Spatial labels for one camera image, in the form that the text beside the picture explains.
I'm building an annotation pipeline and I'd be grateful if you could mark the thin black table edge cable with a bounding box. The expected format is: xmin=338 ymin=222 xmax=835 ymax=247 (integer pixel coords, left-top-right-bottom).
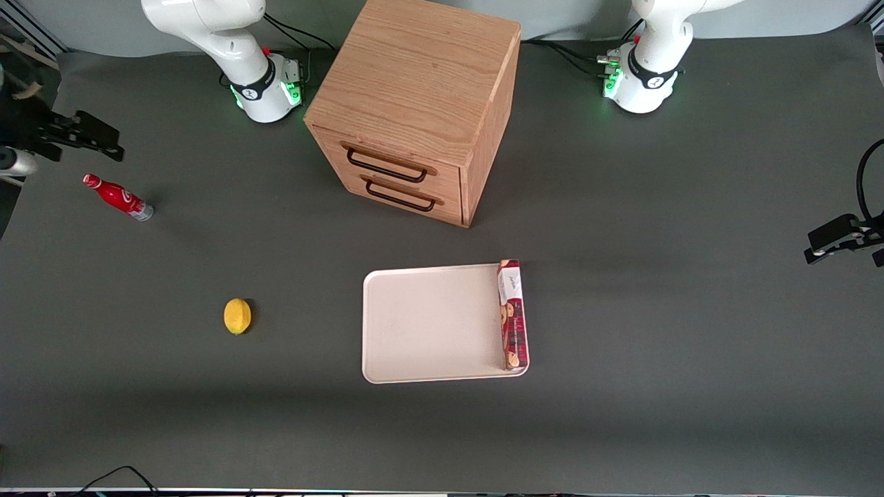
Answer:
xmin=68 ymin=465 xmax=161 ymax=497

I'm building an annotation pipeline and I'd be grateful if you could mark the black arm base cable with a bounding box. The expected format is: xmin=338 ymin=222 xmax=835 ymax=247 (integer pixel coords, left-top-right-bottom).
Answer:
xmin=261 ymin=11 xmax=340 ymax=53
xmin=521 ymin=37 xmax=614 ymax=78

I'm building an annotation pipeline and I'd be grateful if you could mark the red coke bottle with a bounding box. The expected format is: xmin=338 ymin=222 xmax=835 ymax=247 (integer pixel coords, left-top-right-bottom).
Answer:
xmin=82 ymin=173 xmax=155 ymax=222

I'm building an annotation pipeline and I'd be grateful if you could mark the black metal drawer handle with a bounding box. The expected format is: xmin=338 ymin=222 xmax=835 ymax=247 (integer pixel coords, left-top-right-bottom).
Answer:
xmin=364 ymin=180 xmax=438 ymax=213
xmin=345 ymin=146 xmax=430 ymax=184

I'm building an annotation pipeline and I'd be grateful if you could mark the wooden drawer cabinet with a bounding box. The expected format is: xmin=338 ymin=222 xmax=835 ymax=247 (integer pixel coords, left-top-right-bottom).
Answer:
xmin=303 ymin=0 xmax=523 ymax=229

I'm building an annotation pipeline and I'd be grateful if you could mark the white plastic tray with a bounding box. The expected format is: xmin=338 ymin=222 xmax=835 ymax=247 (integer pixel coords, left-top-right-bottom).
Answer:
xmin=362 ymin=262 xmax=530 ymax=384

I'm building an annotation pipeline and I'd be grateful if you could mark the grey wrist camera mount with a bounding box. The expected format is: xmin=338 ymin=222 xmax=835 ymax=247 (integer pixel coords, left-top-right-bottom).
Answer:
xmin=0 ymin=147 xmax=38 ymax=179

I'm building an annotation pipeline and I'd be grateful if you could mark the black right arm base cable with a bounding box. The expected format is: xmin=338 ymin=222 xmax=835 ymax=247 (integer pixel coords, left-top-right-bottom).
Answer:
xmin=261 ymin=11 xmax=340 ymax=53

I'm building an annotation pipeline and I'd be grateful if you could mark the aluminium frame profile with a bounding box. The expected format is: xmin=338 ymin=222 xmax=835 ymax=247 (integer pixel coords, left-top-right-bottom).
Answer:
xmin=0 ymin=0 xmax=68 ymax=61

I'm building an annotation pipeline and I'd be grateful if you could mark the black looped cable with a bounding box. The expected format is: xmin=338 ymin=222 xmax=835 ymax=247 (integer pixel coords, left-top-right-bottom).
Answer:
xmin=856 ymin=138 xmax=884 ymax=223

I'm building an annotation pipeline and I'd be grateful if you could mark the wooden drawer front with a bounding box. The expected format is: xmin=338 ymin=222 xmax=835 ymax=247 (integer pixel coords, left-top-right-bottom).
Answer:
xmin=314 ymin=128 xmax=463 ymax=201
xmin=342 ymin=173 xmax=463 ymax=227

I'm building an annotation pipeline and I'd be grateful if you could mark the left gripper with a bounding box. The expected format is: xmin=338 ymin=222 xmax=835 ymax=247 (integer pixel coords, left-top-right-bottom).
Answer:
xmin=804 ymin=211 xmax=884 ymax=268

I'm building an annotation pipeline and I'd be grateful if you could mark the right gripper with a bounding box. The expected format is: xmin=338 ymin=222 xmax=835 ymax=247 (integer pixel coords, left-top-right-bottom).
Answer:
xmin=0 ymin=97 xmax=126 ymax=164

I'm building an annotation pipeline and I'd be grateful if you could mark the red cookie box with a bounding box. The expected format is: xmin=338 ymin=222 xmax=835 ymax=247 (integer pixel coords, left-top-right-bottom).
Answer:
xmin=497 ymin=259 xmax=530 ymax=373

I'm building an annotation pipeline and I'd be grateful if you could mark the yellow lemon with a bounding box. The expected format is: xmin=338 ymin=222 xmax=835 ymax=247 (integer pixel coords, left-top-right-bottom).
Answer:
xmin=222 ymin=298 xmax=253 ymax=336

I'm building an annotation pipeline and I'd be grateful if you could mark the black left arm base cable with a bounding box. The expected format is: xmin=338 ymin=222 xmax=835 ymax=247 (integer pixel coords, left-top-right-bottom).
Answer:
xmin=521 ymin=37 xmax=614 ymax=78

